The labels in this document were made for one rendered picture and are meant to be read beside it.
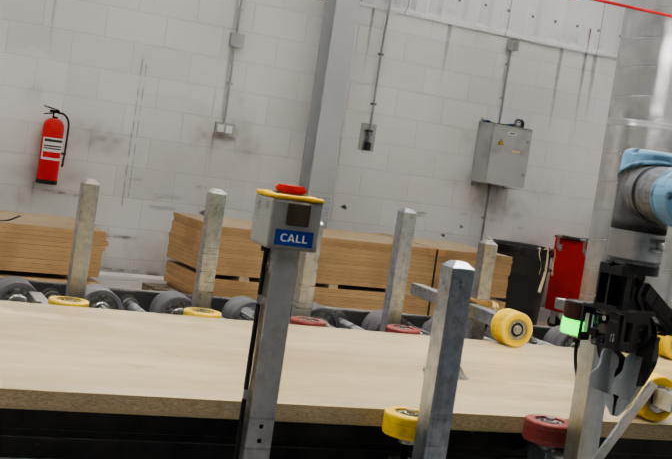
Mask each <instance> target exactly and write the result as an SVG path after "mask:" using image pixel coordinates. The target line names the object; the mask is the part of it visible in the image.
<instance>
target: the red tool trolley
mask: <svg viewBox="0 0 672 459"><path fill-rule="evenodd" d="M554 237H556V239H555V245H554V249H555V250H556V257H555V261H554V267H553V275H551V272H550V277H549V283H548V290H547V296H546V302H545V309H548V310H551V313H550V316H549V318H548V320H547V324H548V326H550V327H555V326H559V325H560V319H559V317H558V315H559V312H560V313H563V311H562V310H559V309H556V308H554V305H555V298H556V297H557V298H565V299H579V294H580V288H581V281H582V275H583V269H584V262H585V256H586V250H587V244H588V238H579V237H571V236H566V235H560V234H558V235H555V236H554Z"/></svg>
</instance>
